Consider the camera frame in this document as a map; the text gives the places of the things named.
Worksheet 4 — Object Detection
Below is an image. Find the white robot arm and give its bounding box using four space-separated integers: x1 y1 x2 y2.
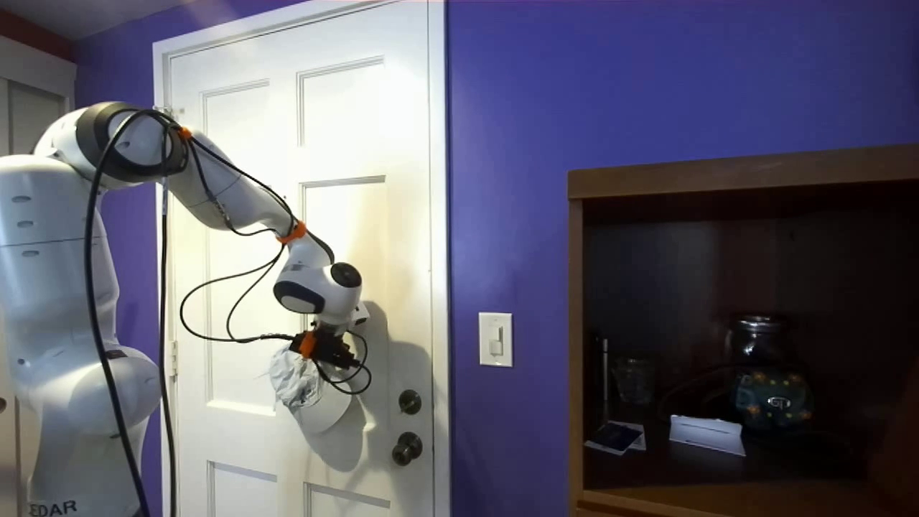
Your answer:
0 102 368 517

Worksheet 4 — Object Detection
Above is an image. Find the brown wooden cabinet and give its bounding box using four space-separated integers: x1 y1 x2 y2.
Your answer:
567 145 919 517

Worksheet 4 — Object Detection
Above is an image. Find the small dark book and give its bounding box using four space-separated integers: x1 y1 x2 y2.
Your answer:
585 423 646 458

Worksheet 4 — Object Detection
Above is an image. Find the dark glass jar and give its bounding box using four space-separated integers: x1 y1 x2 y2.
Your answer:
722 313 813 435

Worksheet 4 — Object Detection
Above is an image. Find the dark round door knob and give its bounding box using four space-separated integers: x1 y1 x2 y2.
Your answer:
391 432 425 465

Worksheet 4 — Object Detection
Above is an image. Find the white wall light switch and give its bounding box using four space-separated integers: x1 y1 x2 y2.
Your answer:
480 313 513 367

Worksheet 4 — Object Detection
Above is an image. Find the white panelled door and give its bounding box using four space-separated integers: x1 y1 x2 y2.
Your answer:
154 0 447 517

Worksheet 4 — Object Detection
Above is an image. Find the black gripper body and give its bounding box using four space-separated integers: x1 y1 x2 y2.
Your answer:
310 327 358 372

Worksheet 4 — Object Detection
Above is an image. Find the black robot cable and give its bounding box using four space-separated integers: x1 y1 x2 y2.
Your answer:
82 107 375 517

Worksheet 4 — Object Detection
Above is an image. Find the white folded paper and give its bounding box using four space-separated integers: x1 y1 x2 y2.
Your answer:
669 415 745 458

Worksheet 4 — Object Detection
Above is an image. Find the white closet door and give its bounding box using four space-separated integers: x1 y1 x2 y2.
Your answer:
0 37 76 156

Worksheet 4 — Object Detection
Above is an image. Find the white patterned snapback cap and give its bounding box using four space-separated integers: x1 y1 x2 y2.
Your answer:
266 352 350 436

